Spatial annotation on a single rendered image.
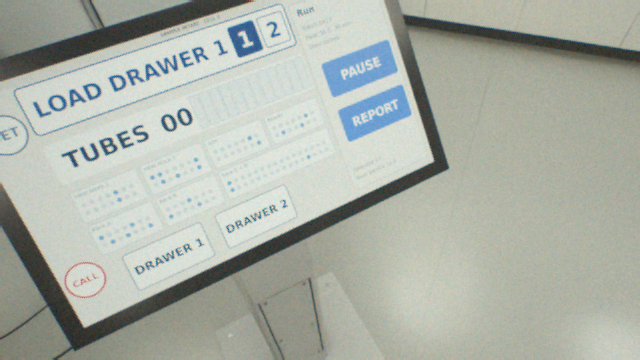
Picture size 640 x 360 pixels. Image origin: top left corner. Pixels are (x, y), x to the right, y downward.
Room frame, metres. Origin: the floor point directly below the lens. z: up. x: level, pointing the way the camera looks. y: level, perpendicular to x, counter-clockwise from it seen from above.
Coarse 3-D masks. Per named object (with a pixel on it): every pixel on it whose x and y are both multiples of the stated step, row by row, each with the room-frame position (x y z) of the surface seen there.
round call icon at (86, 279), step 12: (72, 264) 0.23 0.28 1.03; (84, 264) 0.23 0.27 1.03; (96, 264) 0.24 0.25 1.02; (60, 276) 0.22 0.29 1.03; (72, 276) 0.22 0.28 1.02; (84, 276) 0.23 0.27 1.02; (96, 276) 0.23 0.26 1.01; (72, 288) 0.21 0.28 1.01; (84, 288) 0.22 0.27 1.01; (96, 288) 0.22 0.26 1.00; (108, 288) 0.22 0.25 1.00; (72, 300) 0.21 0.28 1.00; (84, 300) 0.21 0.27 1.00
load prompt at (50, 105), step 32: (192, 32) 0.43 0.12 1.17; (224, 32) 0.44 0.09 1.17; (256, 32) 0.44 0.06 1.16; (288, 32) 0.45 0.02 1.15; (96, 64) 0.39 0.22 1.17; (128, 64) 0.39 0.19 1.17; (160, 64) 0.40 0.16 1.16; (192, 64) 0.40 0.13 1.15; (224, 64) 0.41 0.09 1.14; (32, 96) 0.35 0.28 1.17; (64, 96) 0.36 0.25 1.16; (96, 96) 0.36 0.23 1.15; (128, 96) 0.37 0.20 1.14; (32, 128) 0.33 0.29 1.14; (64, 128) 0.34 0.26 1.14
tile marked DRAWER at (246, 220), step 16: (272, 192) 0.31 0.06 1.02; (288, 192) 0.32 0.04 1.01; (240, 208) 0.30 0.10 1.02; (256, 208) 0.30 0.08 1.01; (272, 208) 0.30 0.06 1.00; (288, 208) 0.30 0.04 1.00; (224, 224) 0.28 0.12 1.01; (240, 224) 0.28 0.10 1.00; (256, 224) 0.28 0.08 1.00; (272, 224) 0.29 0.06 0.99; (240, 240) 0.27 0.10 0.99
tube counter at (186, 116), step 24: (264, 72) 0.41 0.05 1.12; (288, 72) 0.42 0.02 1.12; (192, 96) 0.38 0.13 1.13; (216, 96) 0.38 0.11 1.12; (240, 96) 0.39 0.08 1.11; (264, 96) 0.39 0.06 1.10; (288, 96) 0.40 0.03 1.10; (168, 120) 0.36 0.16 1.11; (192, 120) 0.36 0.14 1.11; (216, 120) 0.36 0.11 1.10; (168, 144) 0.34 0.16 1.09
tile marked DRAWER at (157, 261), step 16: (192, 224) 0.28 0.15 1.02; (160, 240) 0.26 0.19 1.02; (176, 240) 0.26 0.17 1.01; (192, 240) 0.26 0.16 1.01; (208, 240) 0.27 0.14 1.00; (128, 256) 0.24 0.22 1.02; (144, 256) 0.25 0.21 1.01; (160, 256) 0.25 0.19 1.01; (176, 256) 0.25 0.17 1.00; (192, 256) 0.25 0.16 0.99; (208, 256) 0.25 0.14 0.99; (128, 272) 0.23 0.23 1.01; (144, 272) 0.23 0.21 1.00; (160, 272) 0.23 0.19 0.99; (176, 272) 0.24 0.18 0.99; (144, 288) 0.22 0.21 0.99
